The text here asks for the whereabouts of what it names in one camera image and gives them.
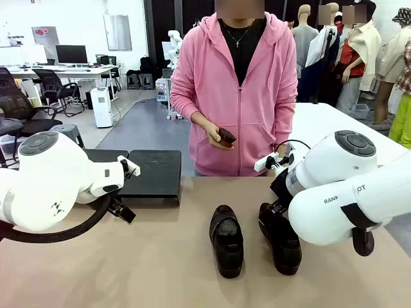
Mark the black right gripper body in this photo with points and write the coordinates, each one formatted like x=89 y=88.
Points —
x=282 y=187

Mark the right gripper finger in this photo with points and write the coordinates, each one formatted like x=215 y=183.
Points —
x=274 y=210
x=284 y=207

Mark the black leather shoe silver buckle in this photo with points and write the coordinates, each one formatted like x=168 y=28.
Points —
x=226 y=253

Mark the person's right forearm pink sleeve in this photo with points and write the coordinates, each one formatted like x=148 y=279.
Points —
x=186 y=106

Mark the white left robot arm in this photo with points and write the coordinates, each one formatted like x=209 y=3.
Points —
x=48 y=179

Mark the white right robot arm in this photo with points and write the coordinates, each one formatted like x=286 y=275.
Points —
x=337 y=208

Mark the person's left forearm pink sleeve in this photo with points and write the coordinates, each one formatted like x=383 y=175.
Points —
x=287 y=122

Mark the person's left hand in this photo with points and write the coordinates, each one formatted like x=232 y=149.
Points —
x=283 y=151

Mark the person's right hand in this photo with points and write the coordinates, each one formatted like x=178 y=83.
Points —
x=212 y=136

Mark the white side table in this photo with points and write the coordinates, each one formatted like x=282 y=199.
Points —
x=321 y=122

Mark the grey plastic stool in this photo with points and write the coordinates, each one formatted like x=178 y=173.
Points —
x=67 y=130

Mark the white air purifier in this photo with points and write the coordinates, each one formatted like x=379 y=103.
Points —
x=102 y=109

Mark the lit computer case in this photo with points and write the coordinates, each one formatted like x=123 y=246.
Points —
x=163 y=90

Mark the pink zip hoodie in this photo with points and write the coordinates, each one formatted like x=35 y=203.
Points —
x=208 y=80

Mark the small black stool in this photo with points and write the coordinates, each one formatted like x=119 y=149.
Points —
x=133 y=80
x=147 y=80

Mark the mannequin plaid shirt neon trousers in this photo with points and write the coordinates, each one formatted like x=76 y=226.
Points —
x=403 y=122

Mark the mannequin white navy jacket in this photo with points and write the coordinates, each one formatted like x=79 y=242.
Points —
x=318 y=54

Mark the black undershirt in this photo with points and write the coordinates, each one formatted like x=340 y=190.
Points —
x=244 y=54

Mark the white office desk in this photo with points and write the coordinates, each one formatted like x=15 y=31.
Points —
x=80 y=70

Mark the black backpack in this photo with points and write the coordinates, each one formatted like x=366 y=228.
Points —
x=147 y=65

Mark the black mesh office chair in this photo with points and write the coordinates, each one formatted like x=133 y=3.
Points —
x=48 y=83

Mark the mannequin grey tank top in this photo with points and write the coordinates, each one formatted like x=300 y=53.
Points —
x=305 y=41

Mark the mannequin red top cream jacket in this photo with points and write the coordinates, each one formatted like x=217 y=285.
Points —
x=366 y=48

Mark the black computer monitor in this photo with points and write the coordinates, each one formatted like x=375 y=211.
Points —
x=71 y=54

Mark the mannequin beige coat bucket hat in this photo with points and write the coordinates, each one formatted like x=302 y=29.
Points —
x=395 y=54

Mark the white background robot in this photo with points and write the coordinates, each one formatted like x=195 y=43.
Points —
x=175 y=41

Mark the white computer monitor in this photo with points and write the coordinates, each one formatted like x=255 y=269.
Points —
x=33 y=54

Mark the grey board red sign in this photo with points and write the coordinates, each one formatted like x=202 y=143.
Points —
x=45 y=37

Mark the white wall board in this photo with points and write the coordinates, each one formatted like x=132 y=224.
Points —
x=117 y=32

